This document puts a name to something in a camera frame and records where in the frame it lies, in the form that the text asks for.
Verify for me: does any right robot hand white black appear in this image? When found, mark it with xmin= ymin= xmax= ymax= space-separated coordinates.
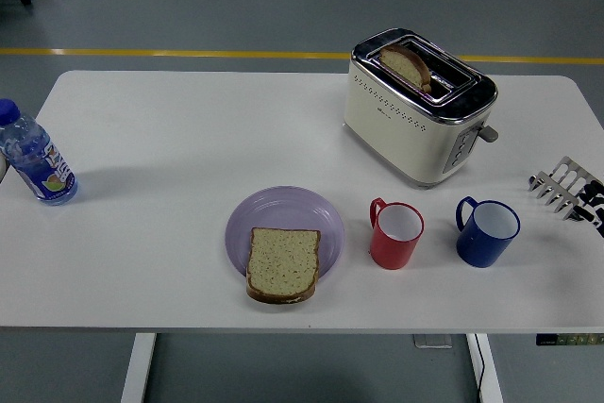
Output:
xmin=573 ymin=177 xmax=604 ymax=238

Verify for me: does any blue enamel cup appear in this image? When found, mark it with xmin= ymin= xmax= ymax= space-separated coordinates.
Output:
xmin=455 ymin=195 xmax=522 ymax=268

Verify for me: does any red enamel cup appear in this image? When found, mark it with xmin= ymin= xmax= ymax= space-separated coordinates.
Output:
xmin=368 ymin=196 xmax=426 ymax=271

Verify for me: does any rounded bread slice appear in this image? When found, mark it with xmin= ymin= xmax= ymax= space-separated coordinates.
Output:
xmin=378 ymin=42 xmax=433 ymax=94

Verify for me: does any square bread slice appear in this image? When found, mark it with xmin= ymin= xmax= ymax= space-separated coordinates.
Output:
xmin=244 ymin=227 xmax=322 ymax=306

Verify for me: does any blue-capped plastic drink bottle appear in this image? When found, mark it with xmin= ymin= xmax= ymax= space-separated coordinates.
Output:
xmin=0 ymin=98 xmax=79 ymax=207

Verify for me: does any silver metal toast rack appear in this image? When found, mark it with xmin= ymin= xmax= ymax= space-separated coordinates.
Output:
xmin=528 ymin=156 xmax=596 ymax=223

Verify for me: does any black table control panel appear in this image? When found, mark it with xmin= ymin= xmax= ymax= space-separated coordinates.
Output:
xmin=535 ymin=333 xmax=601 ymax=346

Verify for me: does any white table leg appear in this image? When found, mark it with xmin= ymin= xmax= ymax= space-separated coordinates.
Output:
xmin=465 ymin=332 xmax=504 ymax=403
xmin=120 ymin=332 xmax=158 ymax=403

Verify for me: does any cream chrome toaster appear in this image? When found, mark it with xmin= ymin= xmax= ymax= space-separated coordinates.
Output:
xmin=343 ymin=27 xmax=500 ymax=190

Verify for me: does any purple round plate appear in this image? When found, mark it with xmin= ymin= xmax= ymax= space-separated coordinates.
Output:
xmin=224 ymin=185 xmax=345 ymax=284

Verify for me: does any thin black table cable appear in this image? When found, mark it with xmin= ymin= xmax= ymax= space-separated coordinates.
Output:
xmin=473 ymin=334 xmax=487 ymax=403

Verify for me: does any grey under-table bracket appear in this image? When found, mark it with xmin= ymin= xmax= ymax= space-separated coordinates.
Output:
xmin=412 ymin=334 xmax=453 ymax=350

